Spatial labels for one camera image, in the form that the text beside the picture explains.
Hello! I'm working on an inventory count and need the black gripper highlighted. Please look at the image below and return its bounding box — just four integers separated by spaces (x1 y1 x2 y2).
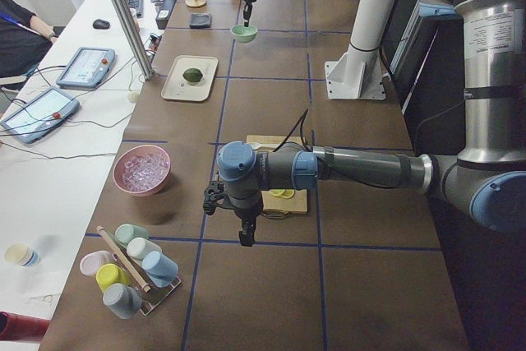
243 0 256 27
234 201 263 247

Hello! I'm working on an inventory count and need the green bowl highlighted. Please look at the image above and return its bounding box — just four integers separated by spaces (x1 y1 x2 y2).
230 24 258 44

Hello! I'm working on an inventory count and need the pink bowl with ice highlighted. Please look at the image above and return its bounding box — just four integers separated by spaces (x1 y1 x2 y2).
113 145 171 196

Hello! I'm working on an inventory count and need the lemon slice upper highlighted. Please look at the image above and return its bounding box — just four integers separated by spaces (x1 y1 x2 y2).
270 189 287 197

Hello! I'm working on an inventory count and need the lemon slice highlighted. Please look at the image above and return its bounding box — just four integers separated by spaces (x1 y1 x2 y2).
270 189 287 197
282 190 295 199

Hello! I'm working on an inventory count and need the lemon slice lower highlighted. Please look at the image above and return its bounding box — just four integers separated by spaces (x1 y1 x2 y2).
282 190 295 199

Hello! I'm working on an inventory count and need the wooden cutting board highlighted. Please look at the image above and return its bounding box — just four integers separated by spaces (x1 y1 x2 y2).
246 135 308 219

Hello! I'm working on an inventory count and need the green avocado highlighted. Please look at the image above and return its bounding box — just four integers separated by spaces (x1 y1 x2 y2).
182 67 203 85

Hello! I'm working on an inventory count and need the black power box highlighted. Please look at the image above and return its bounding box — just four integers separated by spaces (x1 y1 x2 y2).
155 0 177 30

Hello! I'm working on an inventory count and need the blue cup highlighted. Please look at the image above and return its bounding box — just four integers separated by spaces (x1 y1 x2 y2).
141 251 179 288

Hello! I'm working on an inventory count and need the beige rabbit tray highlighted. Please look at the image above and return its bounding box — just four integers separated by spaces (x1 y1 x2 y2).
160 55 219 102

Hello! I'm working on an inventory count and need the white cup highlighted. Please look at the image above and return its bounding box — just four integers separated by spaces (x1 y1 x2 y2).
127 237 162 263

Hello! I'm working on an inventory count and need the clear acrylic cup rack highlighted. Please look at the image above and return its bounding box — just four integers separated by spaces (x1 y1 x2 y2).
107 250 182 316

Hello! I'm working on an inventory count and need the green cup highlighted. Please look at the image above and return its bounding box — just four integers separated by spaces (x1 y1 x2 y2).
114 224 150 248

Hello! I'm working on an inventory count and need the wooden rack rod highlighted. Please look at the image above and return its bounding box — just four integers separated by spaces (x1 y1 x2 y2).
96 226 152 293

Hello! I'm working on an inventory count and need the grey cup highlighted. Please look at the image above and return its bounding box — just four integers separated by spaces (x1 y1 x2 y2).
103 283 142 319

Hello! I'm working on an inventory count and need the yellow cup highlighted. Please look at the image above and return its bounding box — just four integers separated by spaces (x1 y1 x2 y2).
95 263 131 293

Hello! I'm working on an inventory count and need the black computer mouse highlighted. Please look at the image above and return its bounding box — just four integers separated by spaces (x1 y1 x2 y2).
92 19 111 30

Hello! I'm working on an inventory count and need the pink cup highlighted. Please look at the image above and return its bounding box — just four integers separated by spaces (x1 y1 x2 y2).
79 250 113 277

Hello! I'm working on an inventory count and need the far teach pendant tablet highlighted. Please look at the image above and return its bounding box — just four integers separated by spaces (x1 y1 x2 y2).
56 47 116 90

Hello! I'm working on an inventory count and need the teach pendant tablet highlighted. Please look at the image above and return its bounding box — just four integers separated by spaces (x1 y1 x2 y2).
56 47 116 90
1 87 80 144

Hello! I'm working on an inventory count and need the near teach pendant tablet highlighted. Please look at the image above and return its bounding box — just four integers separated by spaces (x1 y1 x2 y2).
1 87 80 144

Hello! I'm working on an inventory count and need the person in black shirt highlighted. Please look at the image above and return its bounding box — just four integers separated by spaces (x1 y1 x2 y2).
1 0 58 77

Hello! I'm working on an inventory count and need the paper cup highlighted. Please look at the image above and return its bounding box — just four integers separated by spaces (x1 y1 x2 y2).
4 243 39 267

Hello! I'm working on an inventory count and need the red object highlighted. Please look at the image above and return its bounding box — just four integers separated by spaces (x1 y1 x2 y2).
1 312 50 343

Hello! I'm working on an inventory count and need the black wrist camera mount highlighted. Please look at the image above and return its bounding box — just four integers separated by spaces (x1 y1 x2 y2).
202 180 233 215

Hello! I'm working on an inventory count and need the aluminium frame post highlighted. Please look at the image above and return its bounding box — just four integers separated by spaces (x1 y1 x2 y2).
111 0 155 81

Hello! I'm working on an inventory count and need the white pillar mount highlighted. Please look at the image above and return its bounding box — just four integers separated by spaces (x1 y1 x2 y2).
325 0 395 100

